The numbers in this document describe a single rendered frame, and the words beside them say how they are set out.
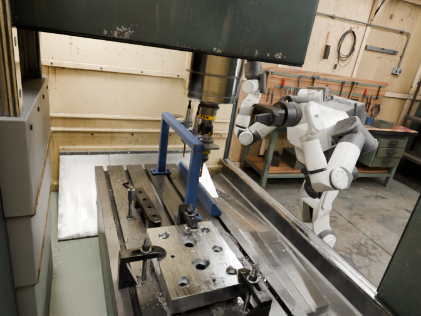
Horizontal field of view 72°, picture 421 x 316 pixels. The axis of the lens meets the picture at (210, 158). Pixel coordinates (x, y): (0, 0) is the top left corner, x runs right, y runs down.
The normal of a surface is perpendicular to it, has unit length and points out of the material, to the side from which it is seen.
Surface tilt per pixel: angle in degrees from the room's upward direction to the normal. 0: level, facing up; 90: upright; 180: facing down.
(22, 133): 90
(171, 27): 90
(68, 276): 0
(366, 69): 90
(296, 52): 90
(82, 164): 25
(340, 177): 58
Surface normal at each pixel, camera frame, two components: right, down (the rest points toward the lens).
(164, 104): 0.40, 0.39
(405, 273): -0.91, 0.03
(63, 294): 0.14, -0.92
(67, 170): 0.29, -0.68
